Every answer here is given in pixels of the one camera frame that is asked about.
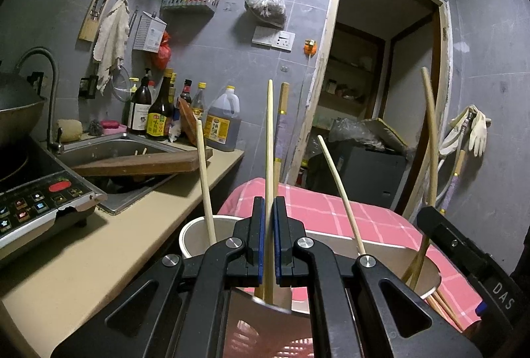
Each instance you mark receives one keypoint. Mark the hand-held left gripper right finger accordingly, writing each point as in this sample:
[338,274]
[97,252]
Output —
[278,242]

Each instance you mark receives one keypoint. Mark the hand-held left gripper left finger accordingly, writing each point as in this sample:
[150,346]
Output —
[259,242]

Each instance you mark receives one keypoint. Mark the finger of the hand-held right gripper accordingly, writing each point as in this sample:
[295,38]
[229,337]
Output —
[451,246]

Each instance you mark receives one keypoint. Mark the white plastic utensil basket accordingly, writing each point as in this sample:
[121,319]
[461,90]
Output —
[331,246]

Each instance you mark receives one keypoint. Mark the pale bamboo chopstick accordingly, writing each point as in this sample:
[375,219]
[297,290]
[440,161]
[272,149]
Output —
[269,134]

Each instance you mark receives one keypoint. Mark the pile of wooden chopsticks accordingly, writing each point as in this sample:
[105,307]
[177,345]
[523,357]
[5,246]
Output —
[283,97]

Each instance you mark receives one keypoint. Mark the pink checked tablecloth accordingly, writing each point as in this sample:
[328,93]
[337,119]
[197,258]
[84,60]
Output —
[323,209]

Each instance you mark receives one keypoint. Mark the black cabinet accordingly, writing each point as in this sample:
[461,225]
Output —
[356,176]

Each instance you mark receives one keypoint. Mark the white rubber gloves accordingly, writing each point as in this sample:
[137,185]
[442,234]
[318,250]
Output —
[478,134]

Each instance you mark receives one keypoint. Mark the large oil jug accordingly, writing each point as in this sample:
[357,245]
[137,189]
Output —
[221,130]

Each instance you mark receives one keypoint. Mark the green box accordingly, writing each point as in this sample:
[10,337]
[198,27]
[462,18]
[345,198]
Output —
[321,122]

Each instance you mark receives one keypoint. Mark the brown cardboard sheet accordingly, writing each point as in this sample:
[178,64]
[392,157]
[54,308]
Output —
[389,134]

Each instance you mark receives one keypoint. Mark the crumpled clear plastic bag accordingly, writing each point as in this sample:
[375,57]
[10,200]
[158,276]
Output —
[352,130]

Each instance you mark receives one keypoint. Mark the beige kitchen counter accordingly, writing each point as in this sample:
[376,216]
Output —
[124,238]

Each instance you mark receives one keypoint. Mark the brown wooden cutting board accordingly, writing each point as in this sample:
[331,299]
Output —
[145,165]

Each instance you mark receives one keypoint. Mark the orange snack bag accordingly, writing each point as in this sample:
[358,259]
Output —
[188,122]

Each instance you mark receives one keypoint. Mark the sauce bottle yellow cap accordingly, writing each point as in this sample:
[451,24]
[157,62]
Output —
[198,103]

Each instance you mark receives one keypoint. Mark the dark bottle yellow label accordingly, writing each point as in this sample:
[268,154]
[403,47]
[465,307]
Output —
[159,126]

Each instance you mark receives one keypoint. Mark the sauce bottle red cap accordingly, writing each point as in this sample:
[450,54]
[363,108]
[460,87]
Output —
[185,93]

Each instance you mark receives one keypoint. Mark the dark bottle white label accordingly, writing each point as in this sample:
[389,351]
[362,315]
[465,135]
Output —
[138,118]

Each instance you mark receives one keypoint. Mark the stainless steel sink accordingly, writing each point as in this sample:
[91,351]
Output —
[103,147]

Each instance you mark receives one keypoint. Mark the pink soap dish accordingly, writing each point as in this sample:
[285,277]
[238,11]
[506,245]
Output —
[114,126]

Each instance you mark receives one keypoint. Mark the wooden shelf unit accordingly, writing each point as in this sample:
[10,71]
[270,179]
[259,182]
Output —
[352,70]

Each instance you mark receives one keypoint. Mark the dark steel wool scrubber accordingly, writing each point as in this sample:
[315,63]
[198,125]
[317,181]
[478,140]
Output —
[95,127]

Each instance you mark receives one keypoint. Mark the small bottle green cap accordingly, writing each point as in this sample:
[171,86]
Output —
[134,84]

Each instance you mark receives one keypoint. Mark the clear plastic strainer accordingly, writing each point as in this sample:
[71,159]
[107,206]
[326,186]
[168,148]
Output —
[120,91]

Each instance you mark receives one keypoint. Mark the red plastic bag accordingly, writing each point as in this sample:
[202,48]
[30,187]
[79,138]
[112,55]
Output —
[163,53]

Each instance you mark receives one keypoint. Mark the yellow sponge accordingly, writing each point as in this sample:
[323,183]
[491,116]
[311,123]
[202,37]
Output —
[69,130]

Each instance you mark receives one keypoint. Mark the black induction cooker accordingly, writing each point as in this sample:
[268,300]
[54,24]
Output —
[37,200]

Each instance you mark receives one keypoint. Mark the metal box grater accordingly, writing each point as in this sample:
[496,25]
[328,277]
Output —
[149,31]

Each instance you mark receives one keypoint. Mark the curved metal faucet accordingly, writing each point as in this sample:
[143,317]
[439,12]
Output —
[51,109]

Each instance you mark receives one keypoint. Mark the white dish cloth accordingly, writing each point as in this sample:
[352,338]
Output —
[111,35]

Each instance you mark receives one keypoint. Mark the dark metal wok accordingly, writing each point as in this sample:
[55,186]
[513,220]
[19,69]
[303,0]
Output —
[16,113]

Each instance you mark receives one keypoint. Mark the orange wall hook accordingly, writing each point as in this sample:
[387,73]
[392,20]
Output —
[309,48]

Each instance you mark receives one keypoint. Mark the wooden door frame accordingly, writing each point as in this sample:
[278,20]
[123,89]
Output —
[327,51]

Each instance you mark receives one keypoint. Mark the white wall socket panel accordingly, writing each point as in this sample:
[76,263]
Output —
[273,38]

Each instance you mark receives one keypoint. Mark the black wall plug adapter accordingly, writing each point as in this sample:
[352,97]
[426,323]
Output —
[87,87]

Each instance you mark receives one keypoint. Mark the grey wall rack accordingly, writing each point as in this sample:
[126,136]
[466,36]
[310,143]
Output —
[186,4]

